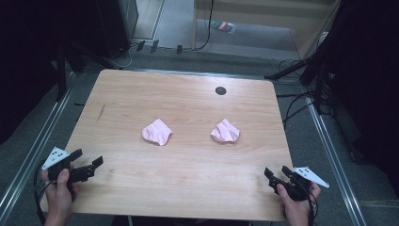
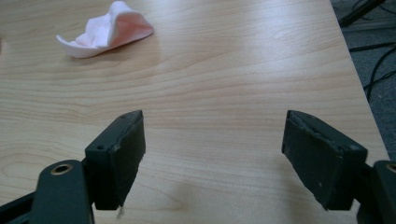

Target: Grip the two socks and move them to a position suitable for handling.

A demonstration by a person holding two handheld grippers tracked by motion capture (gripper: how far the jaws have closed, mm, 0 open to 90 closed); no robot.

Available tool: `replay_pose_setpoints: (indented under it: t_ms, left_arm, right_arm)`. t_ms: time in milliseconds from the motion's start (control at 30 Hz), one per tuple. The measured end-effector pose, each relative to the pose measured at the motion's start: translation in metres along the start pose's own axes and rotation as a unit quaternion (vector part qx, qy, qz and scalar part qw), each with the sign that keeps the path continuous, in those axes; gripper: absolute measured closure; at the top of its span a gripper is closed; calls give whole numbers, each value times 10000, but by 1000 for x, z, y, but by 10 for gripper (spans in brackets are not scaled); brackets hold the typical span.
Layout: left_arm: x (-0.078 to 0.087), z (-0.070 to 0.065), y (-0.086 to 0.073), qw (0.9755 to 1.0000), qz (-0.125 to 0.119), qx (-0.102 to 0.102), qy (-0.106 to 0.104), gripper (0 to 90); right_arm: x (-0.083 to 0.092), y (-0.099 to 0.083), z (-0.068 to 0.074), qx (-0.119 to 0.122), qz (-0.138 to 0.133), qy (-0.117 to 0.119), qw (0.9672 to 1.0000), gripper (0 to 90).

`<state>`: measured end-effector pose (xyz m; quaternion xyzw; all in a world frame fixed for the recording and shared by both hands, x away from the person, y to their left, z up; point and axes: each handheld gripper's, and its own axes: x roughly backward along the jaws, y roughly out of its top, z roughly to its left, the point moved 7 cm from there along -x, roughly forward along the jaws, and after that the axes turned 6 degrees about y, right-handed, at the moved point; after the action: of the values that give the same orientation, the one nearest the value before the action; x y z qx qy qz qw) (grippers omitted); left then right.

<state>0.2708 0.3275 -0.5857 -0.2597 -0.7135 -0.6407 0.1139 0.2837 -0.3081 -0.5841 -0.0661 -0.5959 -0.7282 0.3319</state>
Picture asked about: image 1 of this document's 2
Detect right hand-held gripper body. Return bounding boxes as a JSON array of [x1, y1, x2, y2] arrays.
[[270, 166, 330, 202]]

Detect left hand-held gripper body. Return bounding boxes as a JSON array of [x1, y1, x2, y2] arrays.
[[41, 146, 96, 185]]

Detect pink cloth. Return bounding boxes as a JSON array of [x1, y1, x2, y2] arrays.
[[210, 118, 242, 143], [141, 118, 174, 147]]

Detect person's right hand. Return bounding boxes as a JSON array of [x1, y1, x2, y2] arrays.
[[276, 183, 322, 218]]

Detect person's left hand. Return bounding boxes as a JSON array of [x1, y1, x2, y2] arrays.
[[40, 168, 80, 219]]

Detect black cabinet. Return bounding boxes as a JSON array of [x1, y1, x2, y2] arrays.
[[95, 0, 139, 60]]

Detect light wooden panel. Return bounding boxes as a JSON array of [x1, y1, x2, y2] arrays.
[[191, 0, 342, 60]]

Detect colourful packet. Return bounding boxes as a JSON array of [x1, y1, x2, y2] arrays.
[[210, 20, 237, 35]]

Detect metal floor rail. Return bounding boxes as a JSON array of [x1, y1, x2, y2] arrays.
[[305, 97, 368, 226], [0, 73, 78, 218]]

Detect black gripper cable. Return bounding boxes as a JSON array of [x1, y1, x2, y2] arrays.
[[308, 185, 319, 226], [32, 159, 53, 226]]

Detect black floor cables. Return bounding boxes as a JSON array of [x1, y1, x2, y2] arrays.
[[276, 58, 333, 130]]

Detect white cable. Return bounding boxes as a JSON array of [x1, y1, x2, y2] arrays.
[[116, 45, 139, 70]]

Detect black hanging cable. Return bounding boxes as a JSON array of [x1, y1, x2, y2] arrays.
[[191, 0, 215, 52]]

